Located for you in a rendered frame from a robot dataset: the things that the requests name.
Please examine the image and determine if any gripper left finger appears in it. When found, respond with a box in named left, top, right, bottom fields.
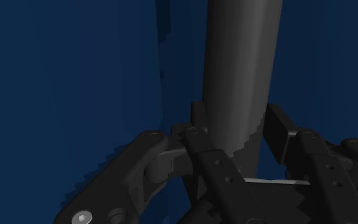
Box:
left=53, top=101, right=275, bottom=224

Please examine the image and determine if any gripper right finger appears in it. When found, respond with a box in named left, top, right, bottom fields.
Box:
left=261, top=104, right=358, bottom=224

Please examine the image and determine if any grey cylinder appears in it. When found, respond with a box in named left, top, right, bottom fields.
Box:
left=202, top=0, right=284, bottom=180

